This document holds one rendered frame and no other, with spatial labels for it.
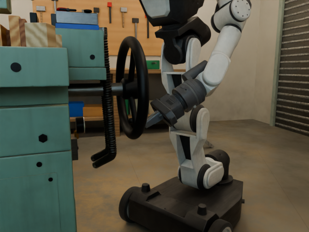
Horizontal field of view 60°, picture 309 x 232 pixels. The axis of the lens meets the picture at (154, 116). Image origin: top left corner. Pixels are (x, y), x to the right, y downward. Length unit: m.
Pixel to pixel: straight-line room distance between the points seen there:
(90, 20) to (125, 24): 3.35
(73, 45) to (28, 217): 0.38
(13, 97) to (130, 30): 3.56
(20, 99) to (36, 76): 0.11
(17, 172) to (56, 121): 0.12
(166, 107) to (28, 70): 0.47
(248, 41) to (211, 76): 3.94
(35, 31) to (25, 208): 0.33
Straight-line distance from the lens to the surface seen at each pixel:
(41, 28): 0.50
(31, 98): 0.55
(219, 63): 0.88
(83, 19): 0.71
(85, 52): 0.68
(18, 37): 0.62
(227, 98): 4.61
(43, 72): 0.45
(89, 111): 3.55
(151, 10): 1.19
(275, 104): 4.38
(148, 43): 4.08
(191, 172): 1.46
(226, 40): 0.96
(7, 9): 0.75
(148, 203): 1.44
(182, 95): 0.82
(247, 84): 4.78
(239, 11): 0.98
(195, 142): 1.34
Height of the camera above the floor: 0.87
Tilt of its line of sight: 10 degrees down
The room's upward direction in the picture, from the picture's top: straight up
